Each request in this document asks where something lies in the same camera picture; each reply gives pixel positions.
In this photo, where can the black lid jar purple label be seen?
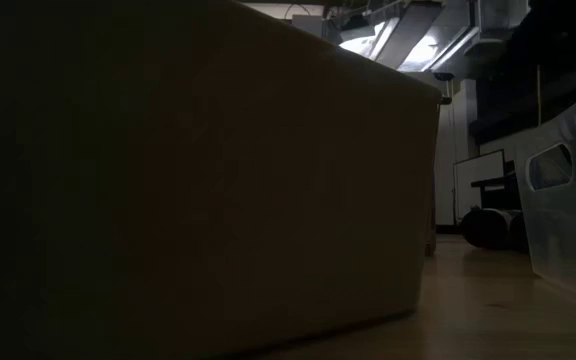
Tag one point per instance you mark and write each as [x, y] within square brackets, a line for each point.
[483, 227]

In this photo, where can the grey plastic bin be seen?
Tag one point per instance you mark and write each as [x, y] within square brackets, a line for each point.
[218, 200]

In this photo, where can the whiteboard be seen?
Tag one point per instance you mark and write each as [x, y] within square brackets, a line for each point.
[468, 167]

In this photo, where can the black desk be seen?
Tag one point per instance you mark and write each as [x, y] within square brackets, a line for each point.
[498, 195]

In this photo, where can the clear plastic bin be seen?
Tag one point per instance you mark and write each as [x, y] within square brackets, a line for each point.
[568, 240]

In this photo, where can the silver ceiling duct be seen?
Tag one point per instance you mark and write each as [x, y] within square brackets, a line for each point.
[408, 30]

